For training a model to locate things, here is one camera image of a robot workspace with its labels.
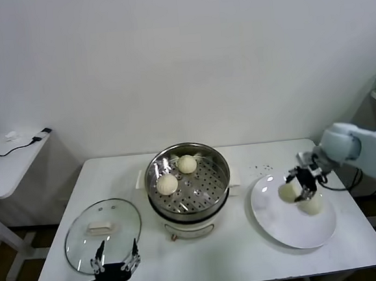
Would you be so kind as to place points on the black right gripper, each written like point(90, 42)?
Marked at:
point(306, 180)

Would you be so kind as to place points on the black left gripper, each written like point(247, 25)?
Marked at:
point(113, 273)

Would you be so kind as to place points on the white steamed baozi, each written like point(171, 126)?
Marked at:
point(186, 164)
point(312, 208)
point(167, 185)
point(287, 194)

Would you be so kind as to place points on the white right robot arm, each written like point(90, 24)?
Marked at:
point(371, 145)

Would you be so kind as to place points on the perforated steel steamer basket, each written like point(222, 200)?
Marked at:
point(207, 178)

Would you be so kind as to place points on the white round plate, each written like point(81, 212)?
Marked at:
point(296, 229)

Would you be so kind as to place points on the cream electric cooker pot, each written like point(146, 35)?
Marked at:
point(188, 230)

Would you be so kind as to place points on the white side table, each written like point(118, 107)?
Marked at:
point(11, 174)

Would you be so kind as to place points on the crumpled white tissue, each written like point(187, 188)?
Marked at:
point(12, 136)

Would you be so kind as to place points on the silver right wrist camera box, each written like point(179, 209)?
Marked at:
point(308, 162)

